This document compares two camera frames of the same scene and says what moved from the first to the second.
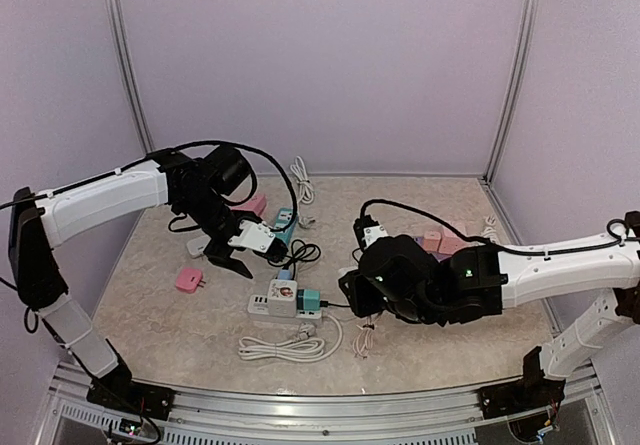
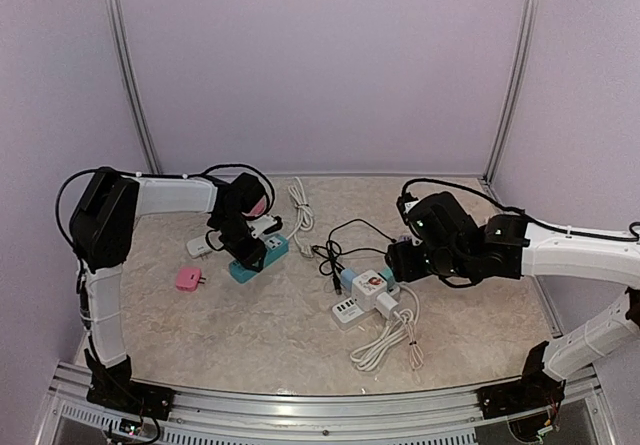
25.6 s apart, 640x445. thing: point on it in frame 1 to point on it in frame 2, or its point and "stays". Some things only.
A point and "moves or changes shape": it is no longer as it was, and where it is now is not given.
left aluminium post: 117,27 stays
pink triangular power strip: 256,205 stays
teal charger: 308,299 moves or changes shape
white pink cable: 363,340 to 416,356
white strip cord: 301,348 to 397,329
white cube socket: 282,298 moves or changes shape
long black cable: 326,303 to 356,250
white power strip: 259,304 moves or changes shape
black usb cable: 300,252 to 331,266
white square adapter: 196,246 stays
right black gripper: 356,293 to 402,265
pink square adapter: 188,280 stays
